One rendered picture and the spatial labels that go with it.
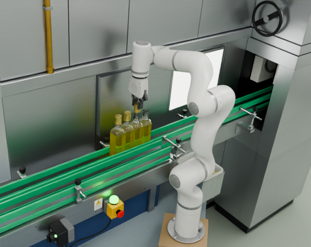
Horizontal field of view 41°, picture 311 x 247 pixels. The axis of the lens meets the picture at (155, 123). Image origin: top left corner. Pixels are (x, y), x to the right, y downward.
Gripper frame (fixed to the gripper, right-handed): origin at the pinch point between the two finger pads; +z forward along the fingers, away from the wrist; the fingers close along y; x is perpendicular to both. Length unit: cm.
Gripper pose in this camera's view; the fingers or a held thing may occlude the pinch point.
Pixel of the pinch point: (137, 103)
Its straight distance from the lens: 206.4
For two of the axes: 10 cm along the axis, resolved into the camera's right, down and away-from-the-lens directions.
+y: 6.3, 4.5, -6.3
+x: 7.7, -2.7, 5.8
